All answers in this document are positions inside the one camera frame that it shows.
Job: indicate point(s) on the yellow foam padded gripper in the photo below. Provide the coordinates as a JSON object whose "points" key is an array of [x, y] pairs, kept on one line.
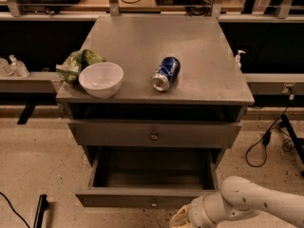
{"points": [[196, 212]]}

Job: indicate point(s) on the grey drawer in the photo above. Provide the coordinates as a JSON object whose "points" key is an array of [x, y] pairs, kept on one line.
{"points": [[154, 133], [150, 177]]}

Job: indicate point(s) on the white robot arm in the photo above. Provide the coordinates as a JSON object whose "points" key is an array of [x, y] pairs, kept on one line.
{"points": [[239, 199]]}

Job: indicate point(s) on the grey top drawer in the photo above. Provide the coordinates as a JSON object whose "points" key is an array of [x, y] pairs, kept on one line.
{"points": [[154, 133]]}

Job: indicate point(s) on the grey drawer cabinet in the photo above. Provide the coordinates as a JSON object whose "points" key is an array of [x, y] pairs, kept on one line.
{"points": [[209, 88]]}

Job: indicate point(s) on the black stand leg left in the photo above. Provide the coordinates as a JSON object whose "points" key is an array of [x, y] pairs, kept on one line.
{"points": [[42, 206]]}

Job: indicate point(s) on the black stand leg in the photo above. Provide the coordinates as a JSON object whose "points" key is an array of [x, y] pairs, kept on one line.
{"points": [[298, 142], [42, 206]]}

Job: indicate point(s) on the black stand leg right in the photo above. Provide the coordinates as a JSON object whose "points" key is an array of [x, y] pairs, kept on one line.
{"points": [[298, 142]]}

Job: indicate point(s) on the blue soda can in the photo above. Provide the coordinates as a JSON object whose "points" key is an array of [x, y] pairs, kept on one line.
{"points": [[166, 74]]}

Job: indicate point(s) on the white bowl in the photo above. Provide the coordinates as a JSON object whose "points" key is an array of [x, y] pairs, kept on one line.
{"points": [[101, 80]]}

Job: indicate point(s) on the white pump bottle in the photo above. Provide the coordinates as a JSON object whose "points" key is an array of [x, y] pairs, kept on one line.
{"points": [[238, 57]]}

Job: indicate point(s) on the green chip bag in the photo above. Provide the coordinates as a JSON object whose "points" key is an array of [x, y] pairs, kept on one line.
{"points": [[75, 63]]}

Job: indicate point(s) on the clear container far left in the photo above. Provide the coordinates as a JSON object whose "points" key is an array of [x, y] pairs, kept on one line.
{"points": [[5, 69]]}

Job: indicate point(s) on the black cable floor left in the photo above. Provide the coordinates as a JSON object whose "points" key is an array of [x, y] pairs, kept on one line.
{"points": [[13, 210]]}

